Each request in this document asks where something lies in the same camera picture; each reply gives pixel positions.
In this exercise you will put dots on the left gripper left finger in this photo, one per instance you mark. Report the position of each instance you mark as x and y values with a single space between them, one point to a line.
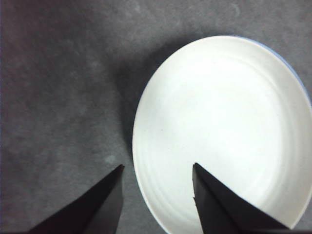
97 209

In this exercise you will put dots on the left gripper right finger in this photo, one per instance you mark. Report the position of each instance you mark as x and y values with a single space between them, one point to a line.
219 209

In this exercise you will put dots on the white round plate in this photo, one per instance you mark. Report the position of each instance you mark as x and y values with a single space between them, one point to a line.
219 126

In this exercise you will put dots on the blue round plate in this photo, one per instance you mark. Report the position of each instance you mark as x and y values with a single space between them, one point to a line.
299 79

